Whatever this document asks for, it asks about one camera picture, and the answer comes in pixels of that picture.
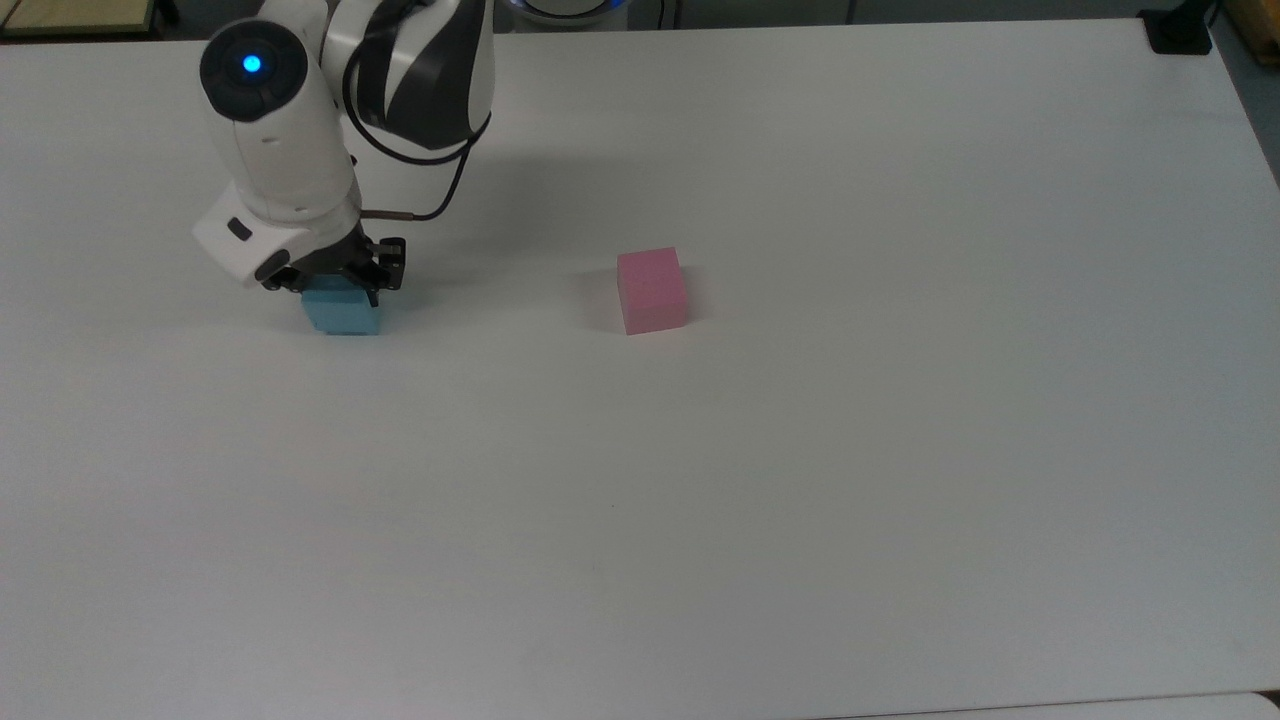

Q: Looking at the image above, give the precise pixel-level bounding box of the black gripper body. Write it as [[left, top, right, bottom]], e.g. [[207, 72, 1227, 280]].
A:
[[288, 225, 379, 294]]

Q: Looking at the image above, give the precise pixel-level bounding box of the blue foam cube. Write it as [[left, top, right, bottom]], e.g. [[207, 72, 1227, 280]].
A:
[[299, 279, 384, 337]]

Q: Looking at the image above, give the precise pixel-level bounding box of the robot base with blue ring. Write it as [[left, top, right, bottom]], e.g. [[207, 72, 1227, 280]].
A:
[[506, 0, 635, 28]]

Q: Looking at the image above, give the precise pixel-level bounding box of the pink foam cube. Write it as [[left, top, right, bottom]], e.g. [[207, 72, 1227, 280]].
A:
[[616, 246, 690, 336]]

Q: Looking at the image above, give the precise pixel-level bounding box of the wooden board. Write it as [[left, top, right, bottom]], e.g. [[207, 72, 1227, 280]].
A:
[[0, 0, 167, 41]]

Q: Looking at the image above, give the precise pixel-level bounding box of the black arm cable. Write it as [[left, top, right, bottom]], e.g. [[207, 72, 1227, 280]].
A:
[[340, 0, 494, 223]]

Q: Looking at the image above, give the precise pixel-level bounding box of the orange wooden furniture edge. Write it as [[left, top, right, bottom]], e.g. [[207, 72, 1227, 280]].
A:
[[1224, 0, 1280, 67]]

